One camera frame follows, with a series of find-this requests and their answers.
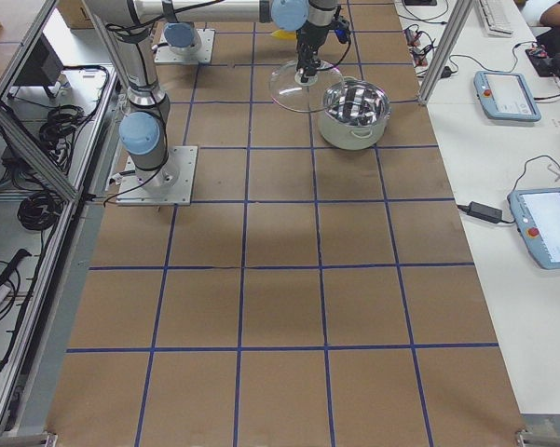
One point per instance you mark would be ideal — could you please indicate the far teach pendant tablet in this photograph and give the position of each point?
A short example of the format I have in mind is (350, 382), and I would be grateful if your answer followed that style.
(505, 97)

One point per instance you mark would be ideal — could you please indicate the brown paper table mat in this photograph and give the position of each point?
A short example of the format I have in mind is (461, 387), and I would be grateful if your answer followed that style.
(308, 296)

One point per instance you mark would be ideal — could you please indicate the black power adapter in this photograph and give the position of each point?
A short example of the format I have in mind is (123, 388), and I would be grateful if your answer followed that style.
(484, 212)

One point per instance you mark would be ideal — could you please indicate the white keyboard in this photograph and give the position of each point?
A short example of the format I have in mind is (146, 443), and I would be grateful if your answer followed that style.
(493, 16)

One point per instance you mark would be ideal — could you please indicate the glass pot lid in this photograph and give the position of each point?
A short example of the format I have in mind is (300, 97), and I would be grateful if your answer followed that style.
(290, 88)

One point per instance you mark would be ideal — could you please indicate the small usb adapter board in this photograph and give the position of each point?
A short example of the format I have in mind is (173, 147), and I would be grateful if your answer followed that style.
(412, 36)

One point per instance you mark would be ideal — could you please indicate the near teach pendant tablet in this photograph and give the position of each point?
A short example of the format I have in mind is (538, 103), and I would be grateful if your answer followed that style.
(537, 215)

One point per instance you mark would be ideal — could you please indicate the aluminium frame post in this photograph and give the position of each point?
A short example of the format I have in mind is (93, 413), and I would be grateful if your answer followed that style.
(451, 33)

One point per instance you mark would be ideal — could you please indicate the yellow corn cob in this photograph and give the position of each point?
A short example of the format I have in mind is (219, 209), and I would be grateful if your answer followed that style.
(284, 35)

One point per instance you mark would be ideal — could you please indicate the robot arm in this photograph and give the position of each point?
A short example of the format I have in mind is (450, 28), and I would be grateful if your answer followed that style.
(143, 130)
(182, 35)

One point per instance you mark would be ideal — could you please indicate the teach pendant tablet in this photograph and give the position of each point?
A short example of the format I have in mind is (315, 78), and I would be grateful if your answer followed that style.
(537, 215)
(505, 97)

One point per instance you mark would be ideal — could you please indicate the white steel cooking pot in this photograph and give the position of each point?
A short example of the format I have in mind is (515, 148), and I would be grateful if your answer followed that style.
(355, 115)

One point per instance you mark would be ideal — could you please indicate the black electronics board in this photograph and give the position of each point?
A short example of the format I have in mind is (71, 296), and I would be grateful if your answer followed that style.
(538, 56)

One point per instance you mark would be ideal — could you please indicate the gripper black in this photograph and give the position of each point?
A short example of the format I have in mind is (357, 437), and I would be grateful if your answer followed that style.
(306, 41)

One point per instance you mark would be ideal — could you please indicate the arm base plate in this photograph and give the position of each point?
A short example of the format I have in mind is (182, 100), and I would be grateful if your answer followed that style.
(169, 51)
(173, 185)

